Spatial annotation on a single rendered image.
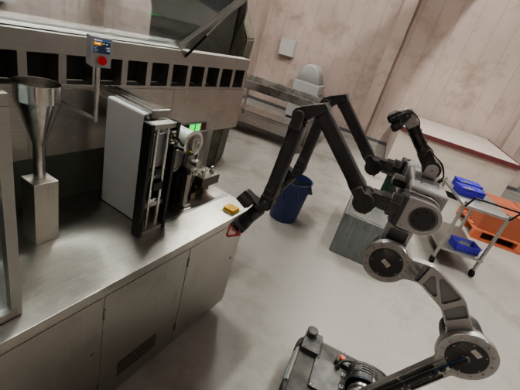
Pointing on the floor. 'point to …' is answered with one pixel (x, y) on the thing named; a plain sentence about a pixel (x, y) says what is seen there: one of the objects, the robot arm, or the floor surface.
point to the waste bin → (292, 200)
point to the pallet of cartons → (488, 223)
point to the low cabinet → (458, 155)
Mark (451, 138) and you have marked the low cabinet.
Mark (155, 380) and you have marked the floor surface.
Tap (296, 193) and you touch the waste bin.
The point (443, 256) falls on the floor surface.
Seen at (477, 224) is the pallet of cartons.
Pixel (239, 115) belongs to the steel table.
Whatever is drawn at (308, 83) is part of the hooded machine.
